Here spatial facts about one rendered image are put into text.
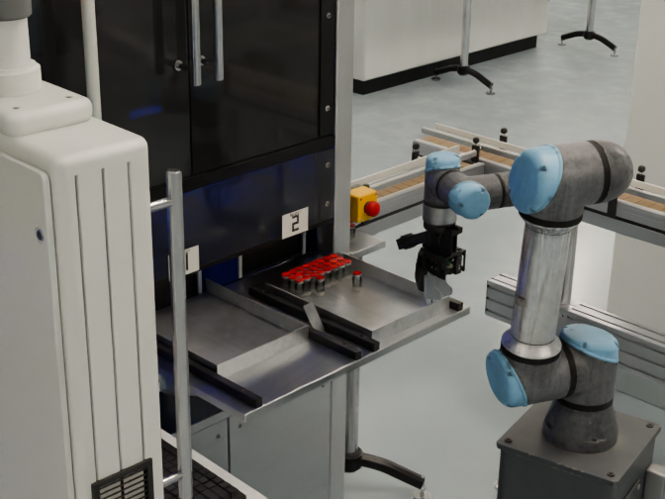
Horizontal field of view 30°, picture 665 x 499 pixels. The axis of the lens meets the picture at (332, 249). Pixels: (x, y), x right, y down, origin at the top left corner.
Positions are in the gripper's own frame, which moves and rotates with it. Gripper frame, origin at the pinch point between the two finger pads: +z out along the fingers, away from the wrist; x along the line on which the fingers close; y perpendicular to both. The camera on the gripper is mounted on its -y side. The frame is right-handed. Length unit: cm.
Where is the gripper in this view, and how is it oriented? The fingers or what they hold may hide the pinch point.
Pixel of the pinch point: (427, 300)
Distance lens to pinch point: 281.9
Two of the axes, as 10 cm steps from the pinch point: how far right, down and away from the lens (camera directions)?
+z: -0.2, 9.2, 3.9
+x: 7.0, -2.7, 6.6
